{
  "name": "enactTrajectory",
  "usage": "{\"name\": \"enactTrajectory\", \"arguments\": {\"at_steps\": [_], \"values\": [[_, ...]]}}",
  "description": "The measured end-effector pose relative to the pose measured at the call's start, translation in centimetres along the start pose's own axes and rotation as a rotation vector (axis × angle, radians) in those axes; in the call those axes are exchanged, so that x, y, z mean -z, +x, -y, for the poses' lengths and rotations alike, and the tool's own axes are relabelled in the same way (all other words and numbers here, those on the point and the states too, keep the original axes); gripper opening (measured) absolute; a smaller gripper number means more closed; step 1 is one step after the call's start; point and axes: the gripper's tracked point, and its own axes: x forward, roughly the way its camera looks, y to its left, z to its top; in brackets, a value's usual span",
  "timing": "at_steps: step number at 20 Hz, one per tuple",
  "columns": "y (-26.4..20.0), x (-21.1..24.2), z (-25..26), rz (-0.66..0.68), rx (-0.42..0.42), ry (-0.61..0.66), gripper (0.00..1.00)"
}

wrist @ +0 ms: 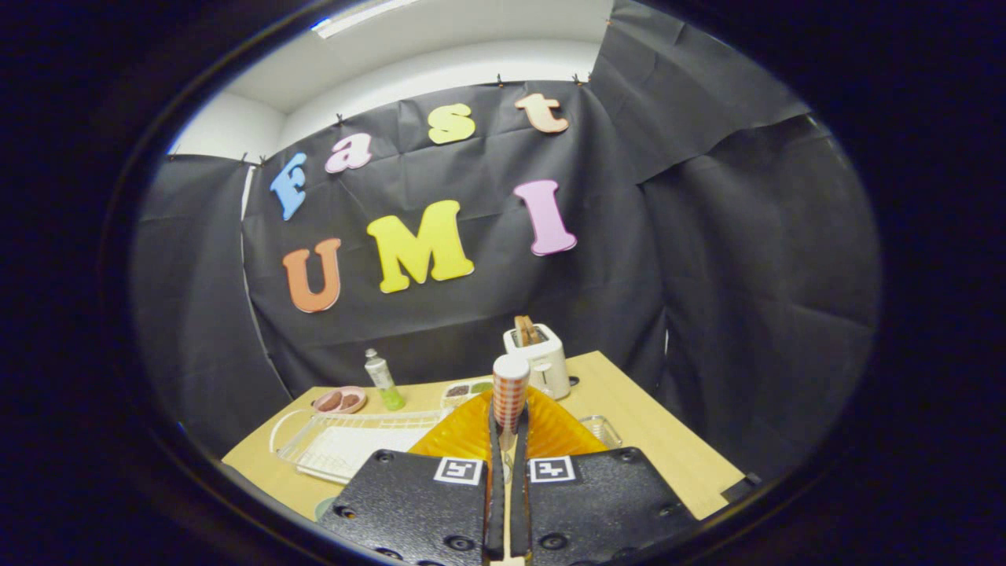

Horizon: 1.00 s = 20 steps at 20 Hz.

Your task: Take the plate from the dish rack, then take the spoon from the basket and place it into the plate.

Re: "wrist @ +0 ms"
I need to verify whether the clear bottle green liquid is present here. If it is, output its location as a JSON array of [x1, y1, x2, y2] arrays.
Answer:
[[364, 348, 406, 411]]

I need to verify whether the pink plate with food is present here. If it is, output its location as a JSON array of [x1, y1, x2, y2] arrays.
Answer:
[[312, 385, 368, 415]]

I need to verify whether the white dish rack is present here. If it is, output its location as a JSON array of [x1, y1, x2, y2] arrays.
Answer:
[[270, 407, 453, 485]]

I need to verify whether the metal wire basket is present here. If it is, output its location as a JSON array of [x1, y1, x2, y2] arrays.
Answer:
[[578, 414, 623, 449]]

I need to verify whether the white toaster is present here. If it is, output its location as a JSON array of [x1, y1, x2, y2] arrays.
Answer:
[[503, 322, 572, 400]]

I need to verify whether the white compartment tray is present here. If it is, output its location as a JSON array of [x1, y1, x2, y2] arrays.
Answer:
[[442, 379, 496, 410]]

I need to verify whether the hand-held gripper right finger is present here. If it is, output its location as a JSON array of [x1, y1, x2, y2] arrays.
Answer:
[[509, 385, 700, 566]]

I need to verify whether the black object beside table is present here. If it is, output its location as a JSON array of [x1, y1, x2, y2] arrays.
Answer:
[[721, 472, 763, 504]]

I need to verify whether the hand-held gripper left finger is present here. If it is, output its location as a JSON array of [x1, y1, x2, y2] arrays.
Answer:
[[318, 385, 508, 566]]

